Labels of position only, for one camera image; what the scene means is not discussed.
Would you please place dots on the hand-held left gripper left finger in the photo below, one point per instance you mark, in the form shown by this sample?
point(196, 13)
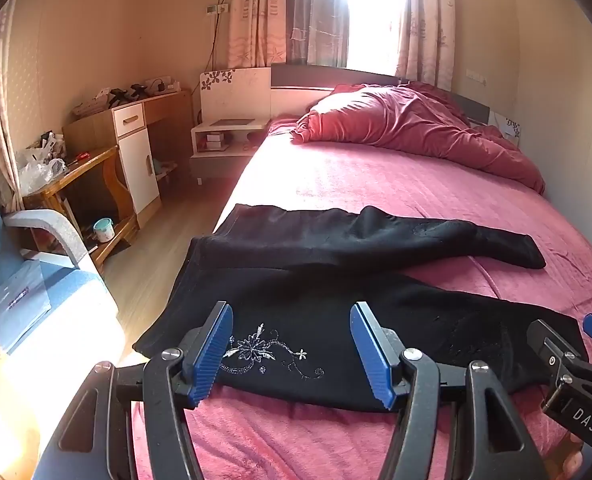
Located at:
point(211, 355)

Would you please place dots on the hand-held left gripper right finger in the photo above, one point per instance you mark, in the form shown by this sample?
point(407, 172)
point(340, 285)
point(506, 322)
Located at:
point(373, 355)

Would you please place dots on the black pants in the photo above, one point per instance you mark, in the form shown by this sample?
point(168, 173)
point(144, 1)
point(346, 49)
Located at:
point(326, 310)

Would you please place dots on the person's right hand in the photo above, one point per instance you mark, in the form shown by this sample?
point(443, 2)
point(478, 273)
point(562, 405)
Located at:
point(572, 462)

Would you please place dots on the teal and white pot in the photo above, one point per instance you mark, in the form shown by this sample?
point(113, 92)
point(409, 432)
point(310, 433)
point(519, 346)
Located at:
point(103, 230)

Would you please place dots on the bed with pink sheet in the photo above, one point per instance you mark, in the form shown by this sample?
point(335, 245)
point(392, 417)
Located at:
point(351, 180)

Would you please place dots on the grey armchair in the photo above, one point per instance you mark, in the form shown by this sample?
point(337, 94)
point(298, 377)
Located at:
point(71, 245)

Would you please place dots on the white floral nightstand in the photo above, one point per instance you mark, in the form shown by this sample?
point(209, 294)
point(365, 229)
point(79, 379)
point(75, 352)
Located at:
point(226, 125)
point(508, 127)

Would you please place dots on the wooden side table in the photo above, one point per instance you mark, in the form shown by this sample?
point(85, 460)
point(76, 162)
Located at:
point(96, 160)

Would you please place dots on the red tool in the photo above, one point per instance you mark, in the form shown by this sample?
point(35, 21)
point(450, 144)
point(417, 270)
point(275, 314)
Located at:
point(82, 156)

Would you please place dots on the red duvet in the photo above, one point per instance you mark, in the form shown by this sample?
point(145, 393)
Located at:
point(416, 120)

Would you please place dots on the clear plastic bags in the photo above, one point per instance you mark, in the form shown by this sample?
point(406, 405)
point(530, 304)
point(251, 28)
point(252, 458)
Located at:
point(38, 167)

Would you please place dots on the stack of papers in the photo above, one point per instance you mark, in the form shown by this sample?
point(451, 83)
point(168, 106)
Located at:
point(91, 105)

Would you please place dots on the grey headboard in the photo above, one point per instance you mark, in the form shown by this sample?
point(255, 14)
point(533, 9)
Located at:
point(301, 76)

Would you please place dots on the pink patterned curtain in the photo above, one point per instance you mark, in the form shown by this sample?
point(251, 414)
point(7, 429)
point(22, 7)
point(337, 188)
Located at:
point(426, 20)
point(256, 15)
point(1, 110)

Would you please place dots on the grey curtain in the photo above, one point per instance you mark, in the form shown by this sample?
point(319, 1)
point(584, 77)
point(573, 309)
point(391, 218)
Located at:
point(316, 15)

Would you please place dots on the window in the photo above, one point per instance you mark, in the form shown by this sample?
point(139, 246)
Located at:
point(376, 10)

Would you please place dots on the white wall socket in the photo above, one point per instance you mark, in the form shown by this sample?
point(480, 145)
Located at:
point(475, 76)
point(217, 8)

